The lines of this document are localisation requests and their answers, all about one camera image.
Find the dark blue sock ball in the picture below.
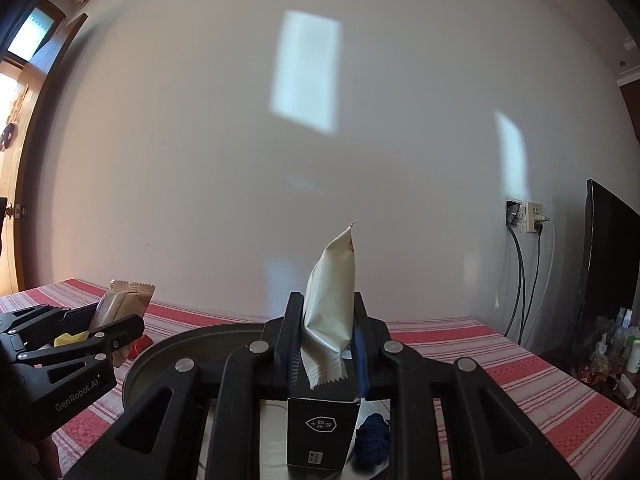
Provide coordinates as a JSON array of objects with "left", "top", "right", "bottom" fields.
[{"left": 354, "top": 412, "right": 392, "bottom": 465}]

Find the round printed metal tin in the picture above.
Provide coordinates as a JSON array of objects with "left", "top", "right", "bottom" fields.
[{"left": 122, "top": 317, "right": 396, "bottom": 480}]

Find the black television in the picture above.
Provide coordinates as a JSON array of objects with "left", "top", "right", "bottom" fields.
[{"left": 570, "top": 178, "right": 640, "bottom": 361}]

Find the clear snack bag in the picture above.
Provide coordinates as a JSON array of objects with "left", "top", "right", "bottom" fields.
[{"left": 587, "top": 350, "right": 611, "bottom": 386}]

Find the transom window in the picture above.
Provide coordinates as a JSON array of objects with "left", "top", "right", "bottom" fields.
[{"left": 7, "top": 7, "right": 68, "bottom": 63}]

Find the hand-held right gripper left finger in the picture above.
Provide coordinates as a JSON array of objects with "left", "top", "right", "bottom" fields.
[{"left": 65, "top": 291, "right": 307, "bottom": 480}]

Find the white packet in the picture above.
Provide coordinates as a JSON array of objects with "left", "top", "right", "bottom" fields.
[{"left": 299, "top": 220, "right": 358, "bottom": 391}]

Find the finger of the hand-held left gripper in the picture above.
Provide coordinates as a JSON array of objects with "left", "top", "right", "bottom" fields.
[
  {"left": 0, "top": 302, "right": 99, "bottom": 349},
  {"left": 17, "top": 314, "right": 146, "bottom": 367}
]

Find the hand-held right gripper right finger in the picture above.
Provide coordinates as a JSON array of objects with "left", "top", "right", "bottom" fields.
[{"left": 352, "top": 291, "right": 583, "bottom": 480}]

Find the wooden door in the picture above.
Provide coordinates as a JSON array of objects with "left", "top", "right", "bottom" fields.
[{"left": 0, "top": 0, "right": 88, "bottom": 296}]

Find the white wall socket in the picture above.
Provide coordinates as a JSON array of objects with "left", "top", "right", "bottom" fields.
[{"left": 522, "top": 201, "right": 545, "bottom": 233}]

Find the beige snack packet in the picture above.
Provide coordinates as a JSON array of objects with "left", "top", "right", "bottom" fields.
[{"left": 89, "top": 279, "right": 156, "bottom": 367}]

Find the black gold-trimmed box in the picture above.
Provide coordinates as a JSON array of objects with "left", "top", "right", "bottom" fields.
[{"left": 286, "top": 395, "right": 362, "bottom": 472}]

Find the black cable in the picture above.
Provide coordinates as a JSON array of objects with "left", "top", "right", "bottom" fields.
[
  {"left": 520, "top": 230, "right": 543, "bottom": 346},
  {"left": 502, "top": 222, "right": 526, "bottom": 338}
]

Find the door ornament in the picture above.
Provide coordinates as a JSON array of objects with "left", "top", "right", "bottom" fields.
[{"left": 0, "top": 85, "right": 28, "bottom": 153}]

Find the red striped tablecloth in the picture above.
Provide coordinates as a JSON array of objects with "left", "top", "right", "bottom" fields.
[{"left": 0, "top": 277, "right": 640, "bottom": 480}]

